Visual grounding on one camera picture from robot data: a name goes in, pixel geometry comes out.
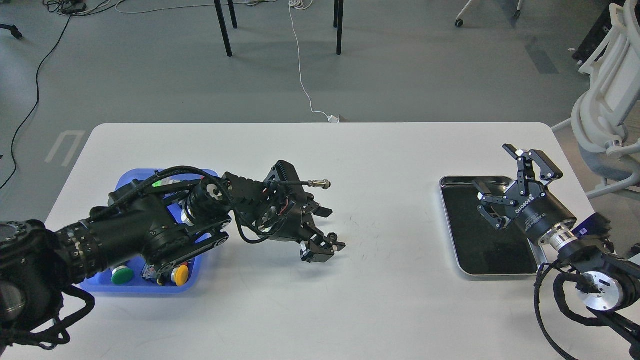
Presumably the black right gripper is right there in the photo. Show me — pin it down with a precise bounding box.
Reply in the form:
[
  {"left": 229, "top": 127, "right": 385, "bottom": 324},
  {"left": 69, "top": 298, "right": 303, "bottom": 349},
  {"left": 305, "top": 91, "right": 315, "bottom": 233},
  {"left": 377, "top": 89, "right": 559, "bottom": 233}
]
[{"left": 472, "top": 144, "right": 578, "bottom": 246}]

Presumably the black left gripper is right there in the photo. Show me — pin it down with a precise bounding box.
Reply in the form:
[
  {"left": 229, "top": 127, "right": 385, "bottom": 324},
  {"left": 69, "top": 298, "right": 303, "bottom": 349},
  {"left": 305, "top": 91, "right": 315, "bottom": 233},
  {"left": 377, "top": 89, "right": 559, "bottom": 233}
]
[{"left": 269, "top": 193, "right": 346, "bottom": 263}]

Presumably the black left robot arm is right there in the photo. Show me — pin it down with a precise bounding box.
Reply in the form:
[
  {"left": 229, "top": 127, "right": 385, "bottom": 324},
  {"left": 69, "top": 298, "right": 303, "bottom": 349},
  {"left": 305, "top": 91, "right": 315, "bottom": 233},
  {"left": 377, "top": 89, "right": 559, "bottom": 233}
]
[{"left": 0, "top": 160, "right": 345, "bottom": 350}]

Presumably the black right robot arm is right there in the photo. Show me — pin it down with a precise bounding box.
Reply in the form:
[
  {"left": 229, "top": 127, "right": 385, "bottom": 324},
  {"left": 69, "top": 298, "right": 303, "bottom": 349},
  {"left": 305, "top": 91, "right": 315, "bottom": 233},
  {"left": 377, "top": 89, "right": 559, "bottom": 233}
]
[{"left": 473, "top": 144, "right": 640, "bottom": 360}]

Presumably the metal tray with black mat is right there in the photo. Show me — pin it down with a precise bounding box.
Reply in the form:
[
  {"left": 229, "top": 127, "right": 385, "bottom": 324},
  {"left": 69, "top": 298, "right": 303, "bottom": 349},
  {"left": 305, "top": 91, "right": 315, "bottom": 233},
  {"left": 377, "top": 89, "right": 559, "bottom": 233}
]
[{"left": 439, "top": 176, "right": 547, "bottom": 281}]

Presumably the white office chair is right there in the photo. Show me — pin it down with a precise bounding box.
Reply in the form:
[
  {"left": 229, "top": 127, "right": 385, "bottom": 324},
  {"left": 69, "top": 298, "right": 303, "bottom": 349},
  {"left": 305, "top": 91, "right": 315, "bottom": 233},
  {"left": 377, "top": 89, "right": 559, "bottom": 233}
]
[{"left": 552, "top": 0, "right": 640, "bottom": 200}]

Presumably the yellow push button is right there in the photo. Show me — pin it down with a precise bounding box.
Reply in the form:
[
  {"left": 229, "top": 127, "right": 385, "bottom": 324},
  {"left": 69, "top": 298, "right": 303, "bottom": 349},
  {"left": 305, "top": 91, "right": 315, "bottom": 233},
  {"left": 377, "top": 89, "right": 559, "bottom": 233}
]
[{"left": 169, "top": 263, "right": 190, "bottom": 287}]

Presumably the green push button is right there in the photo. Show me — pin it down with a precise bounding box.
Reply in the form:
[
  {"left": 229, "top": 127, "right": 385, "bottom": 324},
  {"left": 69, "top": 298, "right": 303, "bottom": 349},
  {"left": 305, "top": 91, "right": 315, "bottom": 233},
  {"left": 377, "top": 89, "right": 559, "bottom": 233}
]
[{"left": 110, "top": 265, "right": 135, "bottom": 286}]

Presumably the blue plastic bin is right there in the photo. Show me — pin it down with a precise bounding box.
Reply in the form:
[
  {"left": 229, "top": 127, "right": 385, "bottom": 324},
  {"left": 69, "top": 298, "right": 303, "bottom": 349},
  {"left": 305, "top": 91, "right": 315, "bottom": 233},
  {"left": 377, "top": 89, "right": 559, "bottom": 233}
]
[{"left": 79, "top": 168, "right": 206, "bottom": 296}]

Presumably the black table leg right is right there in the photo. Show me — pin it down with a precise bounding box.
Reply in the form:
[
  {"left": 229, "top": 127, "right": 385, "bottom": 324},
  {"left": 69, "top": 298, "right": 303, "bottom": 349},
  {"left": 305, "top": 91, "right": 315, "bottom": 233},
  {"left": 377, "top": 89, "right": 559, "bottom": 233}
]
[{"left": 333, "top": 0, "right": 345, "bottom": 56}]

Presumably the black table leg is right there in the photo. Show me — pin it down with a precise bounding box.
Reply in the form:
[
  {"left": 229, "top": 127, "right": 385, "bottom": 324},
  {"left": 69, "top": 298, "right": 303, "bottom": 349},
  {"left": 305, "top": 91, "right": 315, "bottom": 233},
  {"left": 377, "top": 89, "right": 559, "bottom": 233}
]
[
  {"left": 333, "top": 0, "right": 345, "bottom": 56},
  {"left": 214, "top": 0, "right": 238, "bottom": 57}
]

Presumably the black table leg left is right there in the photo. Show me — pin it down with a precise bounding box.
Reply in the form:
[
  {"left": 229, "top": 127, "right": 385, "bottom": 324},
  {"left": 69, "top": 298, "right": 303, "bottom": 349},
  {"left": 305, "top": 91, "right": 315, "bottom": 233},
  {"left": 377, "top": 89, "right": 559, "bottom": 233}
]
[{"left": 214, "top": 0, "right": 238, "bottom": 57}]

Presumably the black chair base leg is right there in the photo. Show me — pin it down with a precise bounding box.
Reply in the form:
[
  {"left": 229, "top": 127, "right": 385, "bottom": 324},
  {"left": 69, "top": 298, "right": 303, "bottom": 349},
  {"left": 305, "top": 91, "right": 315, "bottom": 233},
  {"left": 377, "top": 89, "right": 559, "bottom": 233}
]
[{"left": 0, "top": 23, "right": 23, "bottom": 40}]

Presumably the white charger cable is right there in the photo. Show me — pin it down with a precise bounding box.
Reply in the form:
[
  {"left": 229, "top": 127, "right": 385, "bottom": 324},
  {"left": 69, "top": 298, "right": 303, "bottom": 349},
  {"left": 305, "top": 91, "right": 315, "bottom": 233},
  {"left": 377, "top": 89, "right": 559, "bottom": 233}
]
[{"left": 288, "top": 0, "right": 341, "bottom": 124}]

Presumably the black floor cable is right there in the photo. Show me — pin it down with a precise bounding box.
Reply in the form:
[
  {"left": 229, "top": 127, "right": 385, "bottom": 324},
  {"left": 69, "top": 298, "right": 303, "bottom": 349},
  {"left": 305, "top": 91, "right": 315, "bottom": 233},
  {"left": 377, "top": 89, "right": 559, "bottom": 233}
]
[{"left": 0, "top": 0, "right": 88, "bottom": 190}]

